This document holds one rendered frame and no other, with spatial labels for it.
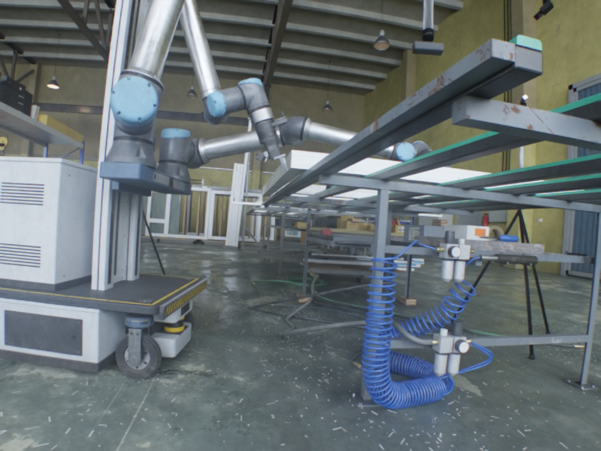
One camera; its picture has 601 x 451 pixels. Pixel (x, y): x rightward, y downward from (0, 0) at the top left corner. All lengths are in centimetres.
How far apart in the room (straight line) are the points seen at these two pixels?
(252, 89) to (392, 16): 1321
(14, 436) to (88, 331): 40
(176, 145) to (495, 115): 153
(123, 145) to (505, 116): 119
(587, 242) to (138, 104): 815
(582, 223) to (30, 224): 851
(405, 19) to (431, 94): 1407
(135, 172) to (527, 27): 1008
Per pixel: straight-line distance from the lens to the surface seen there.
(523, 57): 47
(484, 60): 45
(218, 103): 130
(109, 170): 137
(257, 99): 135
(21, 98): 612
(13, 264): 167
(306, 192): 240
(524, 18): 1071
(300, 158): 138
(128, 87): 123
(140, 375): 150
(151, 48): 132
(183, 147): 184
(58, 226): 155
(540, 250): 181
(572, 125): 63
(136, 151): 137
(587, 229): 853
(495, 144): 80
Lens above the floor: 64
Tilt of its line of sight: 1 degrees down
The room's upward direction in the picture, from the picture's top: 4 degrees clockwise
